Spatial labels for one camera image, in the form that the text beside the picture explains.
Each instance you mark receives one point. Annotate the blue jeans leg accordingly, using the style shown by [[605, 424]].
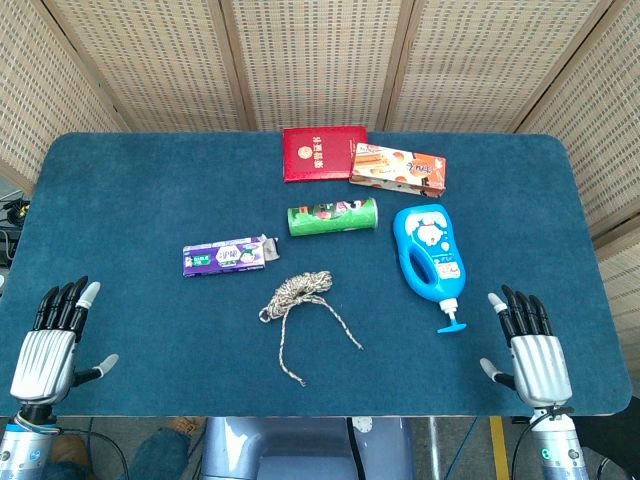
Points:
[[160, 452]]

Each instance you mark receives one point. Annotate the brown shoe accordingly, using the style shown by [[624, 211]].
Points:
[[185, 426], [70, 450]]

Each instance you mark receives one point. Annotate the blue-grey robot torso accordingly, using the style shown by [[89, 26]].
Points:
[[280, 450]]

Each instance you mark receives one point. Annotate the blue cartoon pump bottle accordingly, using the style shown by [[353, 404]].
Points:
[[440, 260]]

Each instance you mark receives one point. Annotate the woven bamboo screen panel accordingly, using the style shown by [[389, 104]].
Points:
[[150, 60], [600, 125], [320, 60], [30, 100], [490, 60], [625, 290]]

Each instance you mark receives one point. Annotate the blue felt table cover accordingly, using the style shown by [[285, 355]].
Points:
[[150, 200]]

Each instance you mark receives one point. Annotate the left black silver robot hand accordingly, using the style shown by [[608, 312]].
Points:
[[42, 360]]

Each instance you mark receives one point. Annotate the green chips can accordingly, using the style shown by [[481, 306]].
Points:
[[330, 217]]

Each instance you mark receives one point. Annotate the purple toothpaste box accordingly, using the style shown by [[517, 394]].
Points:
[[220, 257]]

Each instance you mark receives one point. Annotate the red booklet with gold emblem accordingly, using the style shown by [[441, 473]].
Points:
[[315, 155]]

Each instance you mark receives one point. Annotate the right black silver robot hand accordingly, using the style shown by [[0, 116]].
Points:
[[540, 365]]

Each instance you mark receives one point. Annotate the orange biscuit box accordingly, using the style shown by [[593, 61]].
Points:
[[395, 172]]

